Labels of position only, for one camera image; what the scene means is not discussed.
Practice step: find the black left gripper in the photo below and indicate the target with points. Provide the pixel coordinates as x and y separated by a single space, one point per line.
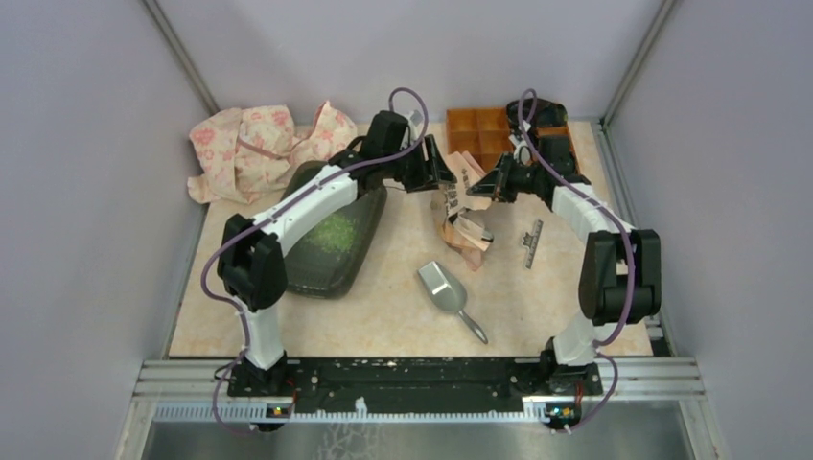
432 172

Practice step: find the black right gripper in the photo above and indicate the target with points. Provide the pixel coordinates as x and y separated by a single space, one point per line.
496 182

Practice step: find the pink cat litter bag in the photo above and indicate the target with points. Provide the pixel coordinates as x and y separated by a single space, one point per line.
459 217

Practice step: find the grey bag sealing clip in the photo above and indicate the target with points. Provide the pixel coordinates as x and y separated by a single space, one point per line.
530 241

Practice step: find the grey metal litter scoop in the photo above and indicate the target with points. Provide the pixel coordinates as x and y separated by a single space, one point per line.
449 295

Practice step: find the dark grey litter box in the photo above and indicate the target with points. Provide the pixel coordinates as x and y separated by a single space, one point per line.
326 261

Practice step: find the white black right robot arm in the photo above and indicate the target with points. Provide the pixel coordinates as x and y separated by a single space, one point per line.
621 276

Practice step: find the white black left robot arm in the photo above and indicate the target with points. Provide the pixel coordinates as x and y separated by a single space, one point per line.
251 259

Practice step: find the green litter granules pile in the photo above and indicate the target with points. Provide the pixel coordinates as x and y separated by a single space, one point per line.
334 235

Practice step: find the orange wooden compartment organizer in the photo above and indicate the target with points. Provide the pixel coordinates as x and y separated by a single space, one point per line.
484 132

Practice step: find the pink floral cloth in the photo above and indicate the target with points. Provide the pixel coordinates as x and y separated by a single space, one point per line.
248 153

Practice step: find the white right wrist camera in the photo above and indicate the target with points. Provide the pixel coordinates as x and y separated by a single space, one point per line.
522 139

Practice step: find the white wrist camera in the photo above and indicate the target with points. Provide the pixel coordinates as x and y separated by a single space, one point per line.
522 139
416 121

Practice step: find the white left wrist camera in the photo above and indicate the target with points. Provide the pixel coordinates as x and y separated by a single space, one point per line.
416 121

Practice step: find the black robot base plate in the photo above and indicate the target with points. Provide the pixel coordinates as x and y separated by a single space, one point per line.
415 385

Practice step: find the aluminium front frame rail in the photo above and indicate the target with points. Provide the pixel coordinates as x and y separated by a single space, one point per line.
188 390

